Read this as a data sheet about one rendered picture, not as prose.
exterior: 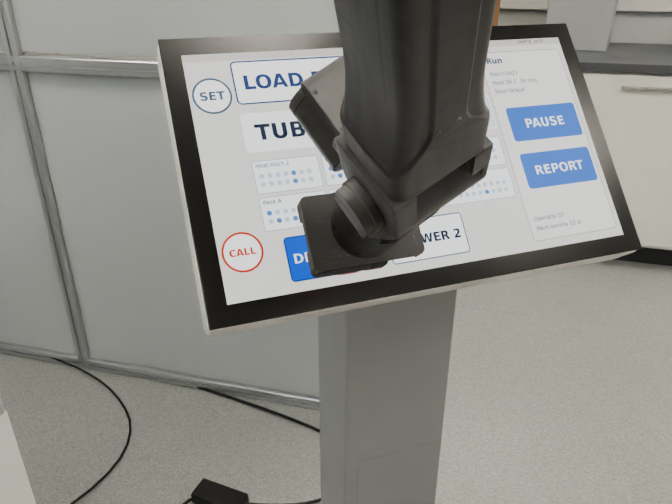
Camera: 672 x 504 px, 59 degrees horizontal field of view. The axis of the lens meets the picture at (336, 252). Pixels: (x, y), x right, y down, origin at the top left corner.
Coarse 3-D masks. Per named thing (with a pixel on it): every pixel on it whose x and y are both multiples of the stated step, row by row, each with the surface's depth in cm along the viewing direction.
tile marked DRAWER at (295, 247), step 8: (288, 240) 60; (296, 240) 60; (304, 240) 60; (288, 248) 59; (296, 248) 60; (304, 248) 60; (288, 256) 59; (296, 256) 59; (304, 256) 60; (288, 264) 59; (296, 264) 59; (304, 264) 59; (296, 272) 59; (304, 272) 59; (296, 280) 59; (304, 280) 59
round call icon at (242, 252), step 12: (228, 240) 58; (240, 240) 58; (252, 240) 59; (228, 252) 58; (240, 252) 58; (252, 252) 58; (264, 252) 59; (228, 264) 57; (240, 264) 58; (252, 264) 58; (264, 264) 58; (228, 276) 57
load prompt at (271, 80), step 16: (240, 64) 63; (256, 64) 64; (272, 64) 64; (288, 64) 65; (304, 64) 65; (320, 64) 66; (240, 80) 63; (256, 80) 63; (272, 80) 64; (288, 80) 64; (240, 96) 62; (256, 96) 63; (272, 96) 63; (288, 96) 64
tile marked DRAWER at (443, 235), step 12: (432, 216) 65; (444, 216) 65; (456, 216) 65; (420, 228) 64; (432, 228) 64; (444, 228) 65; (456, 228) 65; (432, 240) 64; (444, 240) 64; (456, 240) 65; (468, 240) 65; (432, 252) 64; (444, 252) 64; (456, 252) 64; (468, 252) 65; (396, 264) 62
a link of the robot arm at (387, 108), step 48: (336, 0) 23; (384, 0) 19; (432, 0) 19; (480, 0) 20; (384, 48) 21; (432, 48) 21; (480, 48) 23; (384, 96) 25; (432, 96) 24; (480, 96) 27; (336, 144) 34; (384, 144) 28; (432, 144) 27; (480, 144) 31; (384, 192) 32; (432, 192) 34
